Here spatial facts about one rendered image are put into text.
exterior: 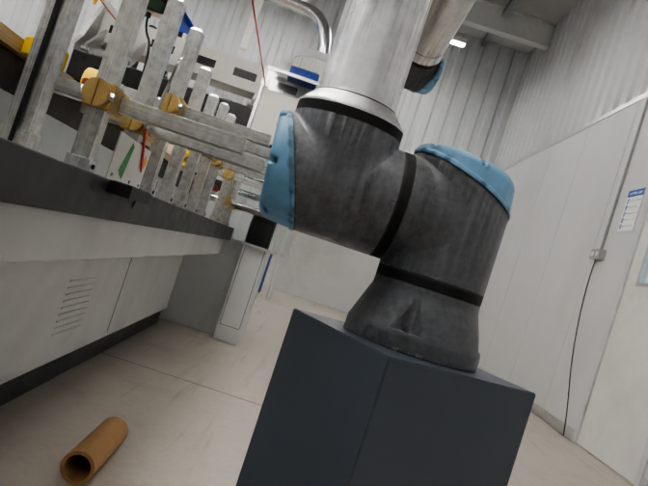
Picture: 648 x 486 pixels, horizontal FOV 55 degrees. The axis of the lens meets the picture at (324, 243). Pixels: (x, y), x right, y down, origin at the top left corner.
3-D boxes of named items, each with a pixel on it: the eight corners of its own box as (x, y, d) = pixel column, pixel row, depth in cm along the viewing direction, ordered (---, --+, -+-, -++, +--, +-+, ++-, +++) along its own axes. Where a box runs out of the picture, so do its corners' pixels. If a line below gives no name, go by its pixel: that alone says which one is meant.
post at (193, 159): (176, 228, 216) (220, 97, 217) (175, 227, 213) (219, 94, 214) (167, 224, 216) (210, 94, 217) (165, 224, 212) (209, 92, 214)
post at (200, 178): (191, 222, 241) (229, 105, 243) (189, 222, 238) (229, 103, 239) (182, 219, 241) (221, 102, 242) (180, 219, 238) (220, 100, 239)
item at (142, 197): (150, 214, 144) (157, 196, 144) (125, 207, 121) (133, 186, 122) (130, 207, 143) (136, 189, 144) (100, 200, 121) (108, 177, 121)
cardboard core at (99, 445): (131, 421, 175) (98, 456, 145) (122, 448, 175) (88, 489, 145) (104, 413, 175) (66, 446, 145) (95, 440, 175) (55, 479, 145)
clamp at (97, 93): (127, 124, 124) (135, 100, 124) (107, 109, 111) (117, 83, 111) (97, 115, 124) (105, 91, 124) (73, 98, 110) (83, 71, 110)
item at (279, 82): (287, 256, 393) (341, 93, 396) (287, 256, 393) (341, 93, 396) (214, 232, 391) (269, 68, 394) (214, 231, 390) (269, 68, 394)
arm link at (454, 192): (501, 302, 80) (543, 173, 80) (377, 260, 78) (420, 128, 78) (462, 292, 95) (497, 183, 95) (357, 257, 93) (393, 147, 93)
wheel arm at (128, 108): (241, 160, 122) (248, 139, 122) (240, 157, 119) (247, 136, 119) (26, 88, 120) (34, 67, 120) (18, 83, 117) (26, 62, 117)
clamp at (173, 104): (186, 125, 174) (192, 108, 174) (177, 115, 161) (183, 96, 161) (165, 119, 174) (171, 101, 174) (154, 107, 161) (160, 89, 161)
